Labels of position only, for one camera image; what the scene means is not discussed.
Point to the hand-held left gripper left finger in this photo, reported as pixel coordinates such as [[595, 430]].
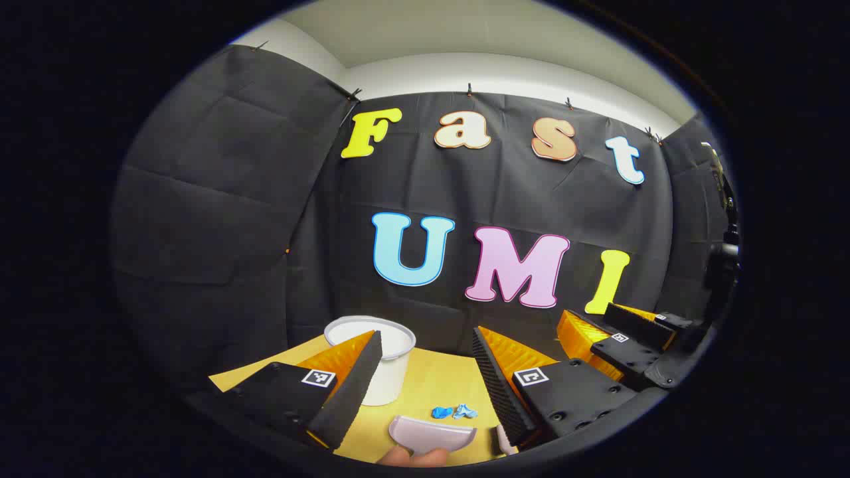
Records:
[[352, 398]]

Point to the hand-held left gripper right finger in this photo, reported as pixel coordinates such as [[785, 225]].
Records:
[[501, 392]]

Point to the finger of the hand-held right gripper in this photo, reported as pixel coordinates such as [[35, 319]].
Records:
[[624, 355], [637, 325]]

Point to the light blue paper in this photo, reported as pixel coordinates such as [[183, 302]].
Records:
[[465, 411]]

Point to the small broom with black bristles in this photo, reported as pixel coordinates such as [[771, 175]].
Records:
[[505, 441]]

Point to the white garbage bin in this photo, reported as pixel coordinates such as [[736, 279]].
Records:
[[398, 372]]

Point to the dark blue paper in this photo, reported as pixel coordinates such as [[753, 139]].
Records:
[[441, 412]]

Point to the pale purple dustpan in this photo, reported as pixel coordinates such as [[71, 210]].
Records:
[[431, 435]]

